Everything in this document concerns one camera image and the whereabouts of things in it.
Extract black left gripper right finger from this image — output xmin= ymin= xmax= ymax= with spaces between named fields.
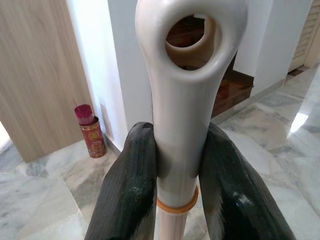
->
xmin=198 ymin=122 xmax=298 ymax=240

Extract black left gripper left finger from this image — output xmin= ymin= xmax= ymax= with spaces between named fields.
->
xmin=84 ymin=121 xmax=158 ymax=240

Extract broom with white handle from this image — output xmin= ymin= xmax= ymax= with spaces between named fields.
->
xmin=134 ymin=0 xmax=249 ymax=240

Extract red tin can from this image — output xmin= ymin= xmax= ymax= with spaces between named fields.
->
xmin=79 ymin=115 xmax=108 ymax=159

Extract pink incense bundle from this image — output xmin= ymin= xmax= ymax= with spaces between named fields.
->
xmin=72 ymin=98 xmax=94 ymax=125

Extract dark wooden stair step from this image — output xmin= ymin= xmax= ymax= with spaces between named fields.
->
xmin=164 ymin=14 xmax=256 ymax=119

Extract light wooden cabinet panel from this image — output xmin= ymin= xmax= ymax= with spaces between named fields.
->
xmin=0 ymin=0 xmax=97 ymax=164

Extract light wooden louvered door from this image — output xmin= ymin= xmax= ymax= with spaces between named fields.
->
xmin=286 ymin=0 xmax=320 ymax=74

